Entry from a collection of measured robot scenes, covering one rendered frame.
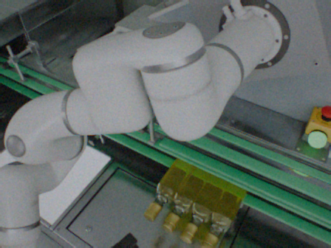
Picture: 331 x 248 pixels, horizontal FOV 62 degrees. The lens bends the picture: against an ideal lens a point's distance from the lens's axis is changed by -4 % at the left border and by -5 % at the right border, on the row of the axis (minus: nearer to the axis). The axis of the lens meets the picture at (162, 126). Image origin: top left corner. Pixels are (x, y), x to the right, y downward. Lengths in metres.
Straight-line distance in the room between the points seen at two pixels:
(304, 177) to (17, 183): 0.66
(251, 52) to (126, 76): 0.23
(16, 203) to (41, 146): 0.14
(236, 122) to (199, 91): 0.45
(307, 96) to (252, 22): 0.32
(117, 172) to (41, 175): 0.45
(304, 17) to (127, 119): 0.37
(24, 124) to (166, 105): 0.26
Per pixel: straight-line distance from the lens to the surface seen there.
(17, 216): 0.64
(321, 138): 0.78
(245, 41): 0.52
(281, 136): 0.82
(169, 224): 0.79
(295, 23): 0.61
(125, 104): 0.43
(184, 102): 0.38
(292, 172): 0.78
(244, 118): 0.84
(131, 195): 1.00
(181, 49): 0.36
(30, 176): 0.63
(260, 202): 0.90
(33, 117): 0.52
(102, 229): 0.96
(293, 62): 0.64
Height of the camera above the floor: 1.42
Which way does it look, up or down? 34 degrees down
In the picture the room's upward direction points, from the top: 140 degrees counter-clockwise
